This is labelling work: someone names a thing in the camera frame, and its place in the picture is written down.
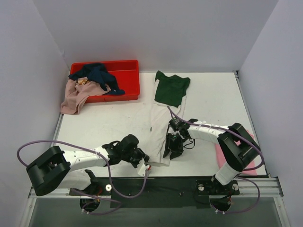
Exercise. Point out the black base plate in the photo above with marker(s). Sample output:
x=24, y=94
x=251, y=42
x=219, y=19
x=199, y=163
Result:
x=157, y=192

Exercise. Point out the beige pink t-shirt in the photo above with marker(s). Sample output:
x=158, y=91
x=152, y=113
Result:
x=77, y=92

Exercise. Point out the aluminium frame rail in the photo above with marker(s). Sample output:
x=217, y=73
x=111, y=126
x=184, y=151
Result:
x=269, y=187

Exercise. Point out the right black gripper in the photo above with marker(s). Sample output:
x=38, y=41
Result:
x=174, y=141

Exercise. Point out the red plastic bin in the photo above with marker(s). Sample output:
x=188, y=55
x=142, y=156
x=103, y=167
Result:
x=127, y=74

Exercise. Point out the navy blue t-shirt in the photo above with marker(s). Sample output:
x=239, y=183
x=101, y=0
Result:
x=97, y=72

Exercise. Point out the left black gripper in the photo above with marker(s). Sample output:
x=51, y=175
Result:
x=140, y=157

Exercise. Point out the folded pink t-shirt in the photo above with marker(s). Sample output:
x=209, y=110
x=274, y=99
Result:
x=234, y=151

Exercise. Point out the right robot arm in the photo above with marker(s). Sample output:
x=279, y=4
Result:
x=202, y=131

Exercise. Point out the white and green t-shirt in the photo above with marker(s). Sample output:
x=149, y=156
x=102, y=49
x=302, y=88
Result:
x=170, y=95

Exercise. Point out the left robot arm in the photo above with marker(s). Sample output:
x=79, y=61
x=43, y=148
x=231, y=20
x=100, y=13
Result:
x=57, y=168

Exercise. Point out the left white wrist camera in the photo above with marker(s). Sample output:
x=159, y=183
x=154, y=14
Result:
x=143, y=168

